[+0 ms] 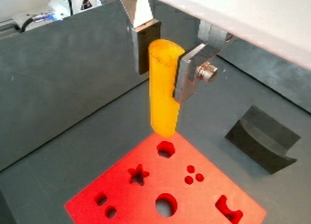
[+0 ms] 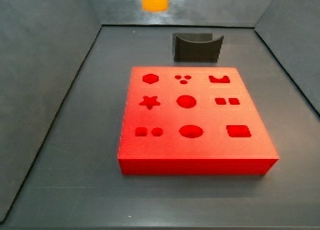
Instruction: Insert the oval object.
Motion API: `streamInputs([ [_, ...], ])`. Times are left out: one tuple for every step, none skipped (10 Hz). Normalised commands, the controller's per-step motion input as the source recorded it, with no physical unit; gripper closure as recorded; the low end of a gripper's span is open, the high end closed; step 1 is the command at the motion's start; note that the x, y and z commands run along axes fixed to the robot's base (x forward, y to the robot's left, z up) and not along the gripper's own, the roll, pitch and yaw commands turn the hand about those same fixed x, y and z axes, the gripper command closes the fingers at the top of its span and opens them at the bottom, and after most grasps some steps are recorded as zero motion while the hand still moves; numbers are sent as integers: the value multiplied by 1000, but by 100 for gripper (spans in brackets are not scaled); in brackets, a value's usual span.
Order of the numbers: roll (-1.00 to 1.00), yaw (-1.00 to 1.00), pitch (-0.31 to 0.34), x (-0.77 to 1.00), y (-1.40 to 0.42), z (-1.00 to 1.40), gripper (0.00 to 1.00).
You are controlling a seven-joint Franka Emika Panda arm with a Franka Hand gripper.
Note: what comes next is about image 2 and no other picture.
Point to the dark grey curved holder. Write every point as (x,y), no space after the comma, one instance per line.
(195,47)

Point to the orange oval peg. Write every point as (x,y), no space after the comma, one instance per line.
(154,5)

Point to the red shape sorter block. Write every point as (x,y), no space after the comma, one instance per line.
(190,124)

